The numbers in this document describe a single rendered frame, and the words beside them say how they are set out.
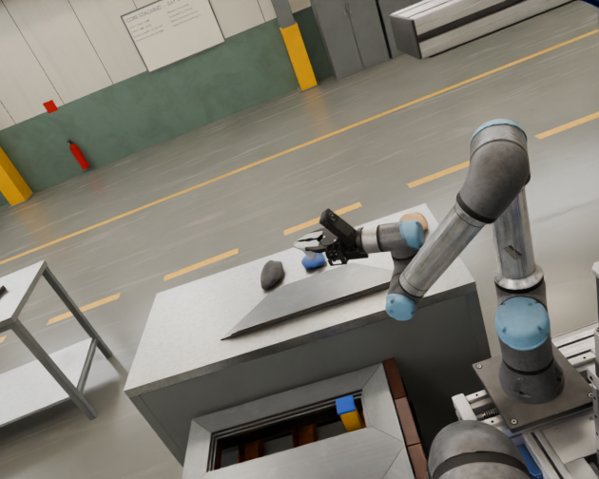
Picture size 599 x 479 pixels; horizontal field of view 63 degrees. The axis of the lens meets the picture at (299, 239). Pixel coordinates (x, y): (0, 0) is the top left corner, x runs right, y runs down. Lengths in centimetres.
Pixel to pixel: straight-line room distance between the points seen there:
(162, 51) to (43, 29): 199
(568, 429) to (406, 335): 60
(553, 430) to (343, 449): 59
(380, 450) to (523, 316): 61
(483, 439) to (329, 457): 100
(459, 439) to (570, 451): 76
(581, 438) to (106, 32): 935
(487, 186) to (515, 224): 22
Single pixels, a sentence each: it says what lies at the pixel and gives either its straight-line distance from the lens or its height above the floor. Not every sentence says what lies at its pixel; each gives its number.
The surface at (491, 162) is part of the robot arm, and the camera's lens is 104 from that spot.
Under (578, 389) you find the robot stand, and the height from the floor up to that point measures 104.
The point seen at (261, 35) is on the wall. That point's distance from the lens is 961.
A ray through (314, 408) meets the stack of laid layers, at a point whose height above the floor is 83.
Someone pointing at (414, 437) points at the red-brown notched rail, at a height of 83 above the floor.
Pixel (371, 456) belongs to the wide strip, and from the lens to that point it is 159.
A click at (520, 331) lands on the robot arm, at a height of 126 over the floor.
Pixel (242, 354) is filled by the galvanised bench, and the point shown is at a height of 104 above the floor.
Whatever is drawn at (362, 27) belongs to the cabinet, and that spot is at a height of 70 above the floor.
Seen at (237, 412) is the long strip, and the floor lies 85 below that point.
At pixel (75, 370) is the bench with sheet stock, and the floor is 23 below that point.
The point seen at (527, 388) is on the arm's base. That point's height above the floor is 109.
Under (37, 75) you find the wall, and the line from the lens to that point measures 1033.
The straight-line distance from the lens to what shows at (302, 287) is 189.
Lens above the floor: 213
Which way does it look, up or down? 29 degrees down
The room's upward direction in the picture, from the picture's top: 23 degrees counter-clockwise
